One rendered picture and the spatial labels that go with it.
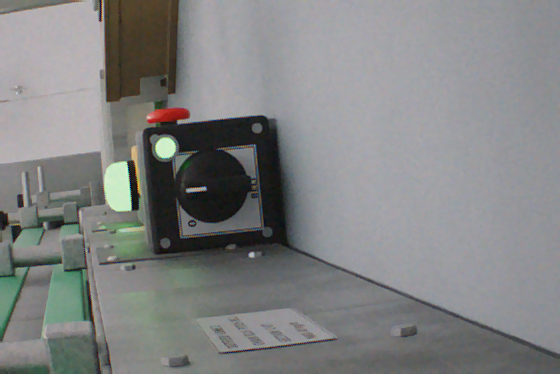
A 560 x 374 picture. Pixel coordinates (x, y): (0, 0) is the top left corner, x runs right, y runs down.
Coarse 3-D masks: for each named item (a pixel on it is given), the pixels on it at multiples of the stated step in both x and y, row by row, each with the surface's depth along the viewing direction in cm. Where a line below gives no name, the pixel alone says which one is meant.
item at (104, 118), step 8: (96, 80) 161; (104, 88) 147; (104, 96) 147; (104, 104) 147; (104, 112) 147; (104, 120) 147; (104, 128) 147; (104, 136) 147; (112, 136) 148; (104, 144) 147; (104, 152) 148; (112, 152) 149; (104, 160) 148; (112, 160) 149; (104, 168) 164; (104, 176) 164; (104, 184) 164
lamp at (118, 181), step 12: (108, 168) 102; (120, 168) 101; (132, 168) 101; (108, 180) 101; (120, 180) 100; (132, 180) 100; (108, 192) 101; (120, 192) 100; (132, 192) 100; (120, 204) 101; (132, 204) 101
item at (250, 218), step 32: (160, 128) 71; (192, 128) 71; (224, 128) 72; (256, 128) 72; (160, 160) 71; (256, 160) 72; (160, 192) 71; (256, 192) 72; (160, 224) 71; (192, 224) 72; (224, 224) 72; (256, 224) 72
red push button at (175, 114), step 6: (174, 108) 102; (180, 108) 102; (150, 114) 102; (156, 114) 101; (162, 114) 101; (168, 114) 101; (174, 114) 101; (180, 114) 101; (186, 114) 102; (150, 120) 102; (156, 120) 101; (162, 120) 101; (168, 120) 101; (174, 120) 102; (180, 120) 103
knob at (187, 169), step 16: (192, 160) 70; (208, 160) 69; (224, 160) 70; (176, 176) 71; (192, 176) 69; (208, 176) 69; (224, 176) 70; (240, 176) 69; (176, 192) 71; (192, 192) 68; (208, 192) 68; (224, 192) 68; (240, 192) 69; (192, 208) 69; (208, 208) 69; (224, 208) 70; (240, 208) 71
